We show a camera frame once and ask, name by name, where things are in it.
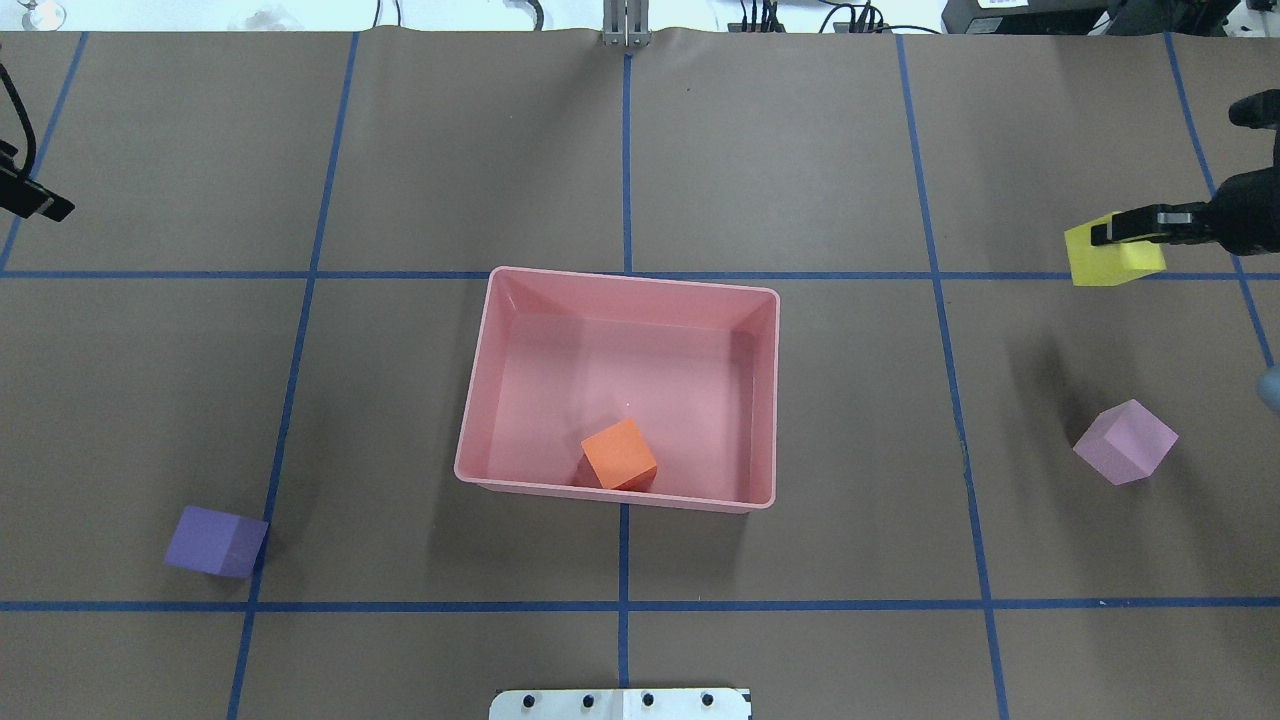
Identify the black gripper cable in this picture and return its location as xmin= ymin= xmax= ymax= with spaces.
xmin=0 ymin=67 xmax=38 ymax=181

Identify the aluminium frame post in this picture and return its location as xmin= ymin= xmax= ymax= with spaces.
xmin=602 ymin=0 xmax=652 ymax=49

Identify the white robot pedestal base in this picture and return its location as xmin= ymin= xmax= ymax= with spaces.
xmin=488 ymin=687 xmax=754 ymax=719

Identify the orange foam cube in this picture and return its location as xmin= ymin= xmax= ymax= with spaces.
xmin=580 ymin=416 xmax=659 ymax=491

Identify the pink foam cube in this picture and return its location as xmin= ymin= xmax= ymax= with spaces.
xmin=1071 ymin=398 xmax=1179 ymax=486

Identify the pink plastic bin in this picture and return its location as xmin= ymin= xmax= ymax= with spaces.
xmin=453 ymin=266 xmax=782 ymax=514

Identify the purple foam cube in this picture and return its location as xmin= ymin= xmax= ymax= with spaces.
xmin=164 ymin=505 xmax=269 ymax=579

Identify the yellow foam cube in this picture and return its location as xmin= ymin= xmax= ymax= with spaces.
xmin=1062 ymin=211 xmax=1167 ymax=287

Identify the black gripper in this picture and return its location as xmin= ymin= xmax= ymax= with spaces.
xmin=1091 ymin=88 xmax=1279 ymax=258

